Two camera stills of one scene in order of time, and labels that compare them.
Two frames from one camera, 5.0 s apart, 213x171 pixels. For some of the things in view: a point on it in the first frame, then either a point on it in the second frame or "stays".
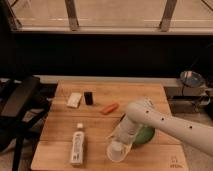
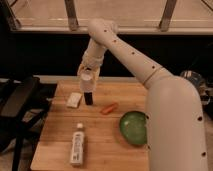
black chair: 24,104 stays
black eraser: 89,97 stays
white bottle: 78,146 stays
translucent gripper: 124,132 → 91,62
